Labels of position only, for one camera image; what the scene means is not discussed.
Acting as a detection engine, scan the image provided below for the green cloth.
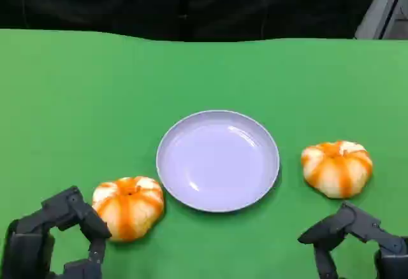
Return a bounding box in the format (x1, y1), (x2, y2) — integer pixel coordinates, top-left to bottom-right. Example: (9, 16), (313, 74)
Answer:
(0, 28), (408, 279)

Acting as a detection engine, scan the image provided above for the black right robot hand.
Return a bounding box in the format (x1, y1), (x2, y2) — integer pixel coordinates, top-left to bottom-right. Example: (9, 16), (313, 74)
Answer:
(297, 201), (408, 279)

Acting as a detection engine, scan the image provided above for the grey metal frame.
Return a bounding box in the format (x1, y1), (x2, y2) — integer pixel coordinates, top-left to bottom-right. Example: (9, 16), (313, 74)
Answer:
(354, 0), (408, 40)

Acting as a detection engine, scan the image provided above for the black backdrop curtain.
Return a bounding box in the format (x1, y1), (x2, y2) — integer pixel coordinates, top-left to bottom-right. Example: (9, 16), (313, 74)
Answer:
(0, 0), (386, 43)

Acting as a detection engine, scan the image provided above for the orange and white bread roll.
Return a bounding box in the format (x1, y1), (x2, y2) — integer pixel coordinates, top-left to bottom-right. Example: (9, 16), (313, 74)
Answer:
(92, 176), (166, 243)
(300, 140), (374, 200)

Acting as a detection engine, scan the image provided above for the lilac plate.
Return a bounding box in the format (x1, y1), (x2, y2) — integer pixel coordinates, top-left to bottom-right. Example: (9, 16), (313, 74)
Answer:
(156, 110), (282, 213)

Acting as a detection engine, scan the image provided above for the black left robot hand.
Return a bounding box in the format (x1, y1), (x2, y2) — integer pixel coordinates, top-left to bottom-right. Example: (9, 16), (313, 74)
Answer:
(3, 185), (113, 279)

